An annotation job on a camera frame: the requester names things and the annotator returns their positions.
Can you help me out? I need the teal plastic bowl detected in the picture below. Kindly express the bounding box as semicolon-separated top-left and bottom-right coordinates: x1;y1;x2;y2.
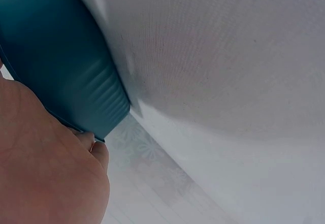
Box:
0;0;131;143

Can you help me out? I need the person's left hand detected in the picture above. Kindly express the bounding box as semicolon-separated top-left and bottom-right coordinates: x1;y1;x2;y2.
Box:
0;57;110;224

